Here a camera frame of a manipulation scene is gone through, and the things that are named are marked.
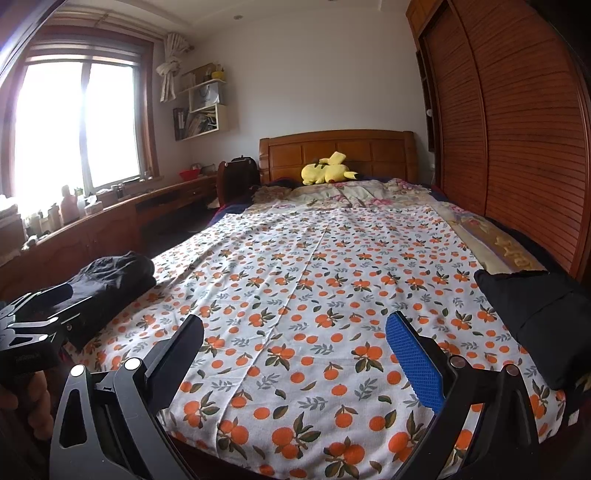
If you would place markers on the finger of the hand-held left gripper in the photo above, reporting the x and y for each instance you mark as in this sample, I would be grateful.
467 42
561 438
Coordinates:
41 300
69 318

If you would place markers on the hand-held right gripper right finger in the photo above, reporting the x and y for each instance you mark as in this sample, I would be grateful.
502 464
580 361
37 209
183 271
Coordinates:
413 362

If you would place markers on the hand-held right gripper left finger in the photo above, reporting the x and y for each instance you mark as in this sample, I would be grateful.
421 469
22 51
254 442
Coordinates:
178 357

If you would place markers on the black coat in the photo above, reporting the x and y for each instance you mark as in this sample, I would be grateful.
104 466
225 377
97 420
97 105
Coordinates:
545 323

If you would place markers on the folded dark clothes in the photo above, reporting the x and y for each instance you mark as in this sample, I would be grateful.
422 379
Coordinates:
115 277

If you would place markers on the person's left hand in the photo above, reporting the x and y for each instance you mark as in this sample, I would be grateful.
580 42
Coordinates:
37 406

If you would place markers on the wooden desk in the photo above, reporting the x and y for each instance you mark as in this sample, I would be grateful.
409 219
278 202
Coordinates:
92 230

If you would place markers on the pink bottle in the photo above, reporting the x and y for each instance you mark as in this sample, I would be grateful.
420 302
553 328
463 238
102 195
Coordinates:
69 207

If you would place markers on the bed with floral quilt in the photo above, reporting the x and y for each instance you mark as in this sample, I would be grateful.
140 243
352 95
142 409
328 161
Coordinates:
323 277

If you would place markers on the floral quilt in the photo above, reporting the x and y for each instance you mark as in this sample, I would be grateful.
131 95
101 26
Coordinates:
369 194

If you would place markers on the wooden chair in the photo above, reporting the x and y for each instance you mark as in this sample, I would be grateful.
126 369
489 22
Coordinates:
222 184

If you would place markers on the wooden framed window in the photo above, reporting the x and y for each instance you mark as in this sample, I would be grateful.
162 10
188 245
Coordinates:
69 120

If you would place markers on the red bowl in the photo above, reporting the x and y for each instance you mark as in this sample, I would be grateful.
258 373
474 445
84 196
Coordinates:
190 175

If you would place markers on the yellow plush toy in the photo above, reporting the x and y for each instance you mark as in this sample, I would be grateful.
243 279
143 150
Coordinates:
323 173

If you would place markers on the wooden headboard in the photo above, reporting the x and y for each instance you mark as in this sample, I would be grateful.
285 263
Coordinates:
369 147

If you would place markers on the row of books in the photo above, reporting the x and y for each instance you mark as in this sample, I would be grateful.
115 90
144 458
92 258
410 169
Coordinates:
196 123

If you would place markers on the white paper bag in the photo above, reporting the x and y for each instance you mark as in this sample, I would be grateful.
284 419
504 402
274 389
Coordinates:
206 97

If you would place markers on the tied white curtain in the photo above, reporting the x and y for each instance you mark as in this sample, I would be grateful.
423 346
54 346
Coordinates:
168 69

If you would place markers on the wooden slatted wardrobe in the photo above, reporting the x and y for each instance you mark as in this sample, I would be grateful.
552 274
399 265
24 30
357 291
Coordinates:
517 115

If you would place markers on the white wall shelf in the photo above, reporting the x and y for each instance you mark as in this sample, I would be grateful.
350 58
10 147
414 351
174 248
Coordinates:
221 117

